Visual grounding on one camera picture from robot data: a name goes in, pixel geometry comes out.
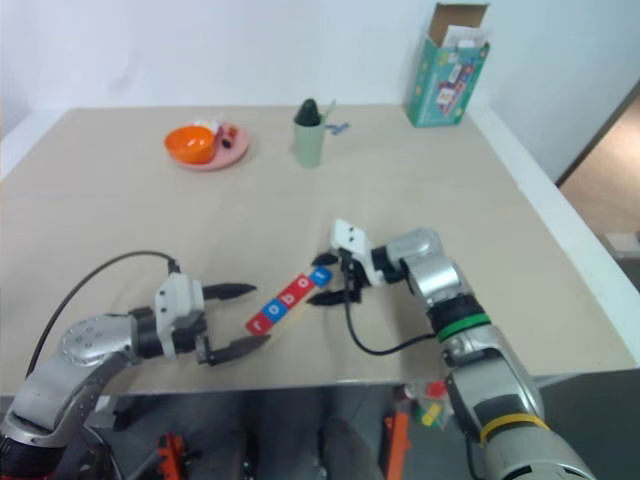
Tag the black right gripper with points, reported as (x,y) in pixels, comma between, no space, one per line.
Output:
(353,280)

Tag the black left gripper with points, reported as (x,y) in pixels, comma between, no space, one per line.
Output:
(192,337)

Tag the blue plastic ring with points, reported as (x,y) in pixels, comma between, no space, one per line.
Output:
(274,311)

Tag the wooden letter tray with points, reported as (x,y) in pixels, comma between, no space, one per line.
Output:
(290,317)

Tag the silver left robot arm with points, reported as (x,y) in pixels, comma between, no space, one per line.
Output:
(80,350)

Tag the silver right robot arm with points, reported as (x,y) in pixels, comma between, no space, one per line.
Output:
(480,365)

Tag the pale green cup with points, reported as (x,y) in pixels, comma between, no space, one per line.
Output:
(308,145)

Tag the orange and black tool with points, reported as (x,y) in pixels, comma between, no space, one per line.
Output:
(172,455)

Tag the small blue plastic piece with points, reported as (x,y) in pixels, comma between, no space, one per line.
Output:
(336,127)

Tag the pink round plate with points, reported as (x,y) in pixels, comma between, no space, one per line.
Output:
(235,150)

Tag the clear bag of coloured pieces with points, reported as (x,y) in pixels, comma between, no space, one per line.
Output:
(430,405)

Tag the dark green avocado toy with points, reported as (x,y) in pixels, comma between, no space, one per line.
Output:
(308,112)

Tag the light green stick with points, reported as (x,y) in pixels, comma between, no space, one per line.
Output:
(327,111)

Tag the small red toy item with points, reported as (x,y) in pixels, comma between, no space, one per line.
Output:
(227,134)

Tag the orange plastic bowl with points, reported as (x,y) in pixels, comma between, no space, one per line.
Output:
(190,144)

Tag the white packet on plate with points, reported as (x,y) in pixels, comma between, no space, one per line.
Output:
(205,122)

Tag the teal cardboard game box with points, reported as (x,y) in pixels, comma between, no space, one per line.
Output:
(440,85)

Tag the white cards in box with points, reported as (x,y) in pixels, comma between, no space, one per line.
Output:
(465,37)

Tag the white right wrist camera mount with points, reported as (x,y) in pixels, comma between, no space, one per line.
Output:
(355,240)

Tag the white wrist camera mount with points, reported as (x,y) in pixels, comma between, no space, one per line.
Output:
(175,305)
(355,240)

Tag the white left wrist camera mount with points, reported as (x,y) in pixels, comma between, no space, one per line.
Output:
(175,305)

